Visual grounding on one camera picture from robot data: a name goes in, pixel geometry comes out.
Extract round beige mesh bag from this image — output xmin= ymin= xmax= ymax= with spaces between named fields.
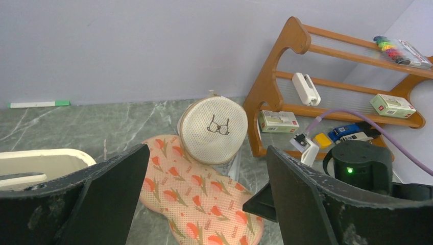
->
xmin=177 ymin=94 xmax=248 ymax=165

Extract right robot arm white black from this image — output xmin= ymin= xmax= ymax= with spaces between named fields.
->
xmin=243 ymin=140 xmax=432 ymax=226

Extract white box right shelf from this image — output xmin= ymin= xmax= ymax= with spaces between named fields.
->
xmin=370 ymin=94 xmax=416 ymax=118

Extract cream plastic laundry basket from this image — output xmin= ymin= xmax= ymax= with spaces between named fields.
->
xmin=1 ymin=149 xmax=96 ymax=191

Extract wooden shelf rack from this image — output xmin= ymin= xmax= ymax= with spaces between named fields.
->
xmin=243 ymin=16 xmax=432 ymax=157

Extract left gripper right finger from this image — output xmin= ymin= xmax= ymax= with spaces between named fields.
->
xmin=267 ymin=146 xmax=432 ymax=244

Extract pink floral mesh laundry bag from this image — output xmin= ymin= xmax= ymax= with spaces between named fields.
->
xmin=139 ymin=135 xmax=264 ymax=244

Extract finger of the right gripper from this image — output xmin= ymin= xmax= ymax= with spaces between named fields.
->
xmin=243 ymin=184 xmax=278 ymax=223

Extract white small device on shelf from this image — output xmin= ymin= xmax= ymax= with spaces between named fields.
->
xmin=292 ymin=72 xmax=321 ymax=107

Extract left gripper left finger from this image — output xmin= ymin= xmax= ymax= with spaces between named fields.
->
xmin=1 ymin=143 xmax=150 ymax=244

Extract blue black stapler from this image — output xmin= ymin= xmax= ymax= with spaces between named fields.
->
xmin=327 ymin=121 xmax=372 ymax=142

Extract white green marker pen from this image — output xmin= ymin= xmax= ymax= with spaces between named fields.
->
xmin=8 ymin=100 xmax=71 ymax=109

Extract white box shelf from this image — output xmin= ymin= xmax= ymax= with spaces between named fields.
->
xmin=370 ymin=94 xmax=416 ymax=118
xmin=258 ymin=110 xmax=299 ymax=133

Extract coloured marker pen pack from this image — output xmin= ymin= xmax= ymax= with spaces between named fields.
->
xmin=373 ymin=36 xmax=432 ymax=69

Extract paper leaflet under bag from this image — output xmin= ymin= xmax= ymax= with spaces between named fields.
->
xmin=213 ymin=152 xmax=241 ymax=181

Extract white box left shelf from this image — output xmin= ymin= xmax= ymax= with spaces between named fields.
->
xmin=258 ymin=110 xmax=299 ymax=133

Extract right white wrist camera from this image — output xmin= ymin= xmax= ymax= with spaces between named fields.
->
xmin=290 ymin=133 xmax=319 ymax=167

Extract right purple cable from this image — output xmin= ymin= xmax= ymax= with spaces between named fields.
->
xmin=305 ymin=108 xmax=433 ymax=177

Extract yellow small object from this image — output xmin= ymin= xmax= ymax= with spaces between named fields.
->
xmin=312 ymin=133 xmax=333 ymax=149

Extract white stapler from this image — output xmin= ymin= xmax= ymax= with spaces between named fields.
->
xmin=340 ymin=132 xmax=373 ymax=142

